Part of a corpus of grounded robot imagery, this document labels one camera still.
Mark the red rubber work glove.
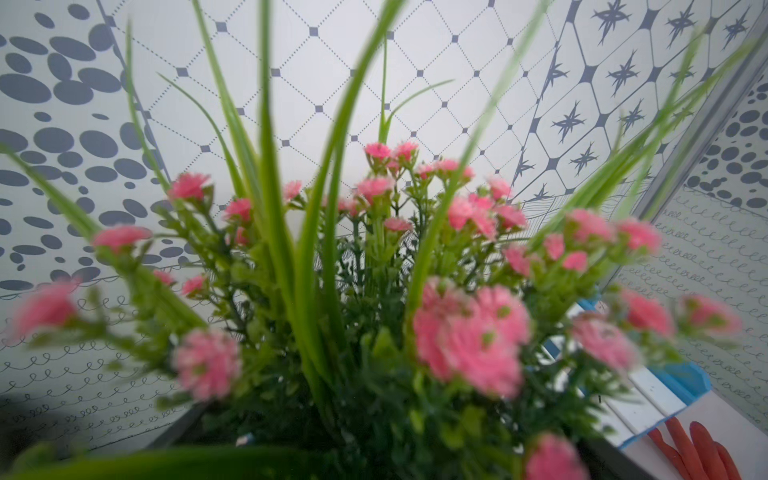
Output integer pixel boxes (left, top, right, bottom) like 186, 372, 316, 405
647, 417, 742, 480

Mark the blue white wooden plant rack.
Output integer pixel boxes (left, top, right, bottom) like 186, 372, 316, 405
534, 299, 712, 448

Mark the pink baby's breath potted plant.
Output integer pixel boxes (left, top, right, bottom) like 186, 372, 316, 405
1, 1, 753, 479

